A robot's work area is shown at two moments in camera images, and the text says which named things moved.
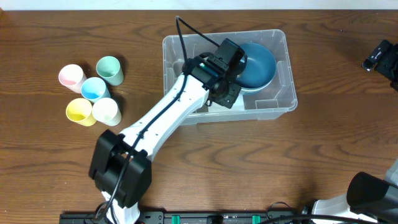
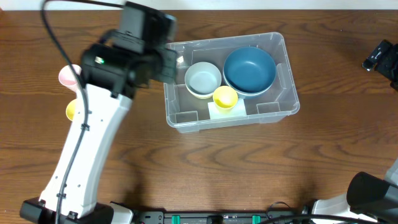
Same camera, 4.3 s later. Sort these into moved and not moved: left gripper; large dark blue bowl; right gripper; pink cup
Moved: left gripper
Not moved: pink cup; right gripper; large dark blue bowl
